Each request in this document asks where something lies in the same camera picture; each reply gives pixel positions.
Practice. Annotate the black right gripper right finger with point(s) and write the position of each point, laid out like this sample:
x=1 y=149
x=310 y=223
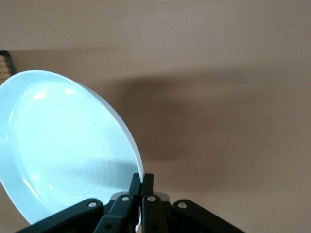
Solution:
x=155 y=213

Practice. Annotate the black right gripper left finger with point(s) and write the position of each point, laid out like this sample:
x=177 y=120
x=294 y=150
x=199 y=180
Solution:
x=116 y=208

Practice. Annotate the light blue round plate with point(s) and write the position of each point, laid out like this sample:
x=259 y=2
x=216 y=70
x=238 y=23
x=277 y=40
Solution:
x=65 y=145

